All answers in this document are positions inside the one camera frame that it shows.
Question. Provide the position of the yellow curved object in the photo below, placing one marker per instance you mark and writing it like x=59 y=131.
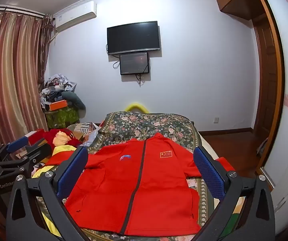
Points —
x=135 y=105

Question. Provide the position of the red zip jacket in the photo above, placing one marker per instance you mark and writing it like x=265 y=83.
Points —
x=159 y=193

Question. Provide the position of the orange box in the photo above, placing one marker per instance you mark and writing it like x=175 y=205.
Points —
x=56 y=105

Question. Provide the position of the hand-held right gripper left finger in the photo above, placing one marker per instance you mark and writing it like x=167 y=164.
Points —
x=74 y=172

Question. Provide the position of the dark floral blanket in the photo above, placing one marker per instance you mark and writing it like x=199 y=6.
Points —
x=146 y=123

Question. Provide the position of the small black wall monitor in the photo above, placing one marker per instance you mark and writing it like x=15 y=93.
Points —
x=134 y=64

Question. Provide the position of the white wall socket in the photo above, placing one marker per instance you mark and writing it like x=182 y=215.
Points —
x=216 y=120

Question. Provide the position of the striped cloth bundle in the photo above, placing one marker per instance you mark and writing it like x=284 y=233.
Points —
x=83 y=130

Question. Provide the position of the striped pink curtain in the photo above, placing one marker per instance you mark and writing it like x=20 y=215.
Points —
x=11 y=80

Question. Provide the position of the tan and green blanket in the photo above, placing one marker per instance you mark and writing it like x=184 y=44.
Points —
x=206 y=141

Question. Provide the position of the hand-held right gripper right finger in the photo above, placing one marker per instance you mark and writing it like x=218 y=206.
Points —
x=208 y=172

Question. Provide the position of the white air conditioner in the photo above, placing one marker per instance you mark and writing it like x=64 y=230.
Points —
x=76 y=15

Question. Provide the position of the wooden door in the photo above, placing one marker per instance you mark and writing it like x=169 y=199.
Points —
x=266 y=80

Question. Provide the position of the wooden overhead cabinet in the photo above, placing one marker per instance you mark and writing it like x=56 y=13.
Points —
x=234 y=0

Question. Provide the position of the green patterned bag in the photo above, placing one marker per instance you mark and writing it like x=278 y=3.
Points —
x=62 y=118

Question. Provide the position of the black wall television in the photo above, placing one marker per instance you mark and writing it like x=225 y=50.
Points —
x=133 y=37

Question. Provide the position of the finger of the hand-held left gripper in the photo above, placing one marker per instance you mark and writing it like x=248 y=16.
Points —
x=18 y=143
x=37 y=153

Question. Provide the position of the red plush toy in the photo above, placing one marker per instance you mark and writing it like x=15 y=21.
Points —
x=63 y=138

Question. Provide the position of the yellow cloth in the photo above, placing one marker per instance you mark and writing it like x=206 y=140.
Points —
x=58 y=152

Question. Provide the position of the pile of clutter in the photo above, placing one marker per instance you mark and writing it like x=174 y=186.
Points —
x=58 y=87

